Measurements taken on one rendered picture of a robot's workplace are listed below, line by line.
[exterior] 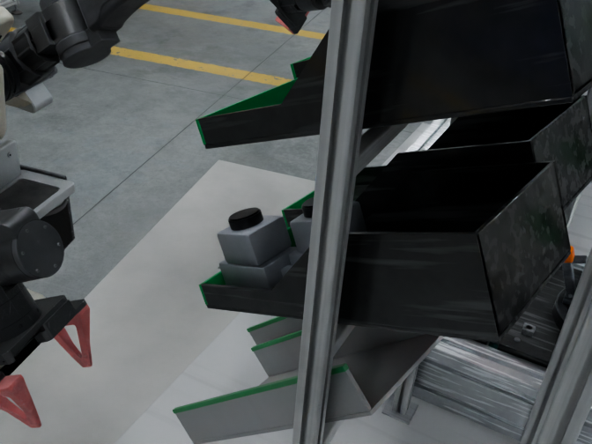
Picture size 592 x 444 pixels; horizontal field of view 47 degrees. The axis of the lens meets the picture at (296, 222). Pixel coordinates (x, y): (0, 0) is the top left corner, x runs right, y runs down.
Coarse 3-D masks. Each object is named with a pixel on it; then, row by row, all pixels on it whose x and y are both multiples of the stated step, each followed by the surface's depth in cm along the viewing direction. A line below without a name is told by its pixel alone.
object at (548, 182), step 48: (432, 192) 56; (480, 192) 53; (528, 192) 45; (384, 240) 45; (432, 240) 42; (480, 240) 40; (528, 240) 45; (240, 288) 57; (288, 288) 53; (384, 288) 46; (432, 288) 44; (480, 288) 41; (528, 288) 45; (480, 336) 43
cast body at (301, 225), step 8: (312, 200) 57; (304, 208) 56; (312, 208) 55; (352, 208) 56; (360, 208) 57; (304, 216) 57; (352, 216) 56; (360, 216) 57; (296, 224) 56; (304, 224) 56; (352, 224) 56; (360, 224) 57; (296, 232) 56; (304, 232) 56; (296, 240) 57; (304, 240) 56; (296, 248) 59; (304, 248) 57; (296, 256) 58
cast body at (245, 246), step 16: (256, 208) 60; (240, 224) 58; (256, 224) 58; (272, 224) 58; (224, 240) 59; (240, 240) 57; (256, 240) 57; (272, 240) 58; (288, 240) 59; (240, 256) 58; (256, 256) 57; (272, 256) 58; (288, 256) 59; (224, 272) 61; (240, 272) 59; (256, 272) 58; (272, 272) 57; (272, 288) 57
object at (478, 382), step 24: (576, 264) 110; (432, 360) 93; (456, 360) 90; (480, 360) 90; (504, 360) 90; (432, 384) 94; (456, 384) 92; (480, 384) 90; (504, 384) 88; (528, 384) 87; (456, 408) 94; (480, 408) 92; (504, 408) 90; (528, 408) 88; (504, 432) 92
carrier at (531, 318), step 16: (560, 272) 106; (576, 272) 106; (544, 288) 102; (560, 288) 103; (544, 304) 99; (560, 304) 96; (528, 320) 96; (544, 320) 96; (560, 320) 94; (512, 336) 93; (544, 336) 93; (512, 352) 91; (528, 352) 90; (544, 352) 91
